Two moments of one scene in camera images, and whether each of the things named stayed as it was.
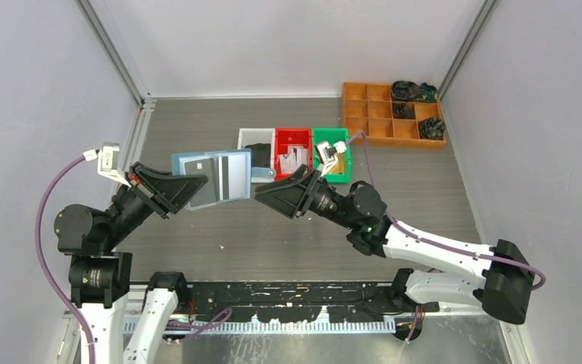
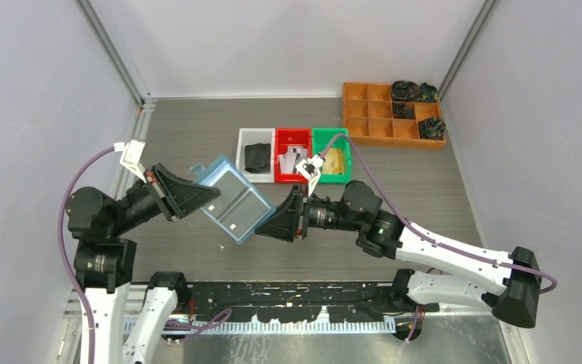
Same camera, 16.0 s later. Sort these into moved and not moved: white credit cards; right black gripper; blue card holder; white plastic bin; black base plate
Moved: right black gripper; blue card holder
Not moved: black base plate; white credit cards; white plastic bin
